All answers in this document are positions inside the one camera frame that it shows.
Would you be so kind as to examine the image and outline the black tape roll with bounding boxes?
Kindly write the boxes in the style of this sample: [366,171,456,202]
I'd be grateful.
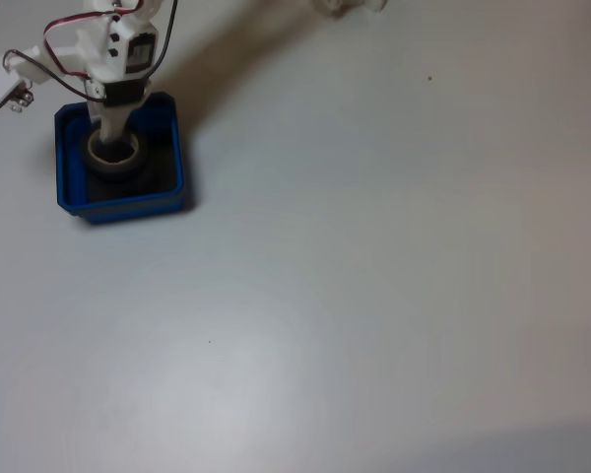
[81,128,150,184]

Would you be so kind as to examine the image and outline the blue square plastic box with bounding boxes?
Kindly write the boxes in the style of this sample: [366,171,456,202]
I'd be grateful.
[53,91,188,227]

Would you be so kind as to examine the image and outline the red and white wire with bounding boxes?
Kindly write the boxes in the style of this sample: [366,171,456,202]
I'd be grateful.
[42,0,144,83]

